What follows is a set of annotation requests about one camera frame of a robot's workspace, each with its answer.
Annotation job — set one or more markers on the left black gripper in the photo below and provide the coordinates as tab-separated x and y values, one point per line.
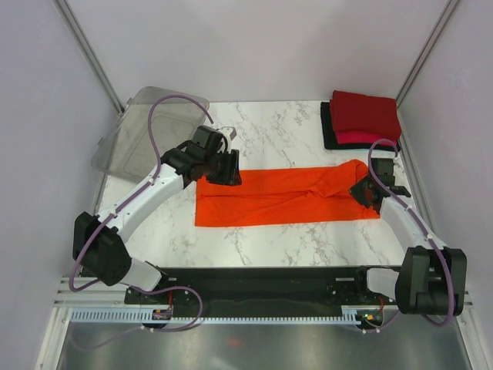
231	176

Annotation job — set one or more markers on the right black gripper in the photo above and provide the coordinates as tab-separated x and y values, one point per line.
355	190

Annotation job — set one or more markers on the orange t shirt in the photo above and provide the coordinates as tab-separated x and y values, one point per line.
284	196

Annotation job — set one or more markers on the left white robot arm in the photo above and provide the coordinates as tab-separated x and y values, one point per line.
99	244

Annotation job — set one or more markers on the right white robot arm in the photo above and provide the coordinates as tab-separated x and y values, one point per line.
431	279

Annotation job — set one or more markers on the pink folded shirt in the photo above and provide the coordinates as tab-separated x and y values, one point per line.
357	137

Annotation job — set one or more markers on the black folded shirt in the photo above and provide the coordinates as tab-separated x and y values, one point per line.
330	141

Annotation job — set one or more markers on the dark red folded shirt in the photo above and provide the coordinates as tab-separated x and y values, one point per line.
352	111

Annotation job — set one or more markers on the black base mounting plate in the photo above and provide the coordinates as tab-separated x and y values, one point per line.
262	292

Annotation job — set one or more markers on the left aluminium rail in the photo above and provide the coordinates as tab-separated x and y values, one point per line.
96	296

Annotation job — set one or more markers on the right aluminium frame post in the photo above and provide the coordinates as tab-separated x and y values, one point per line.
432	40

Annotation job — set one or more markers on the aluminium frame post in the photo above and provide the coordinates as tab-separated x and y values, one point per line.
70	19
432	40

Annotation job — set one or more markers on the left aluminium frame post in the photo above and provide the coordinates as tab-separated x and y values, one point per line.
70	19

